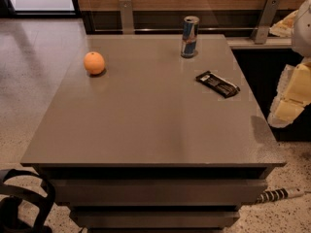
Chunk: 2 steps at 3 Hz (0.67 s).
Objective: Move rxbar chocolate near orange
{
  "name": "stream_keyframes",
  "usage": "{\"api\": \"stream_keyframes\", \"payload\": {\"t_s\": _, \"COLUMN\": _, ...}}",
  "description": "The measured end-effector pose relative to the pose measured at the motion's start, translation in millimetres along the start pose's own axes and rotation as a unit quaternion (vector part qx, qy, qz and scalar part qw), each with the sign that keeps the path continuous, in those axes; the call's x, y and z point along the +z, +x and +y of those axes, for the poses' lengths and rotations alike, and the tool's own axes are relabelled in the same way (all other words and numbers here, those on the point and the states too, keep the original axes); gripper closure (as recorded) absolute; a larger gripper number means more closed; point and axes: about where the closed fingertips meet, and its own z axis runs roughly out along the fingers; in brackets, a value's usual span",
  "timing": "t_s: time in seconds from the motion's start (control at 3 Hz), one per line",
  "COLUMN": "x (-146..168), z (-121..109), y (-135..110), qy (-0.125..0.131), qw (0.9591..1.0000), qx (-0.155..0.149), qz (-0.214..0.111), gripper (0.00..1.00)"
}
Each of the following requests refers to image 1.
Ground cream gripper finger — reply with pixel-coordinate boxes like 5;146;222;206
267;62;311;128
269;11;297;37

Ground black rxbar chocolate wrapper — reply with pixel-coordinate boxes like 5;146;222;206
195;71;240;98

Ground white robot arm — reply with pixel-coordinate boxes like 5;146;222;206
267;0;311;128

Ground blue silver energy drink can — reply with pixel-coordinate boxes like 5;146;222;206
181;16;199;58

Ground grey drawer cabinet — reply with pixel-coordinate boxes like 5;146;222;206
21;35;285;233

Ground orange fruit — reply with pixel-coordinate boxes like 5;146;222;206
84;51;105;75

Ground striped black white cable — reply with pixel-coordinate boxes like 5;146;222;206
256;186;306;204

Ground left metal wall bracket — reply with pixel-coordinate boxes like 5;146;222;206
119;0;135;35

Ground black bag with strap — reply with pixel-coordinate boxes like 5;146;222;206
0;168;56;233

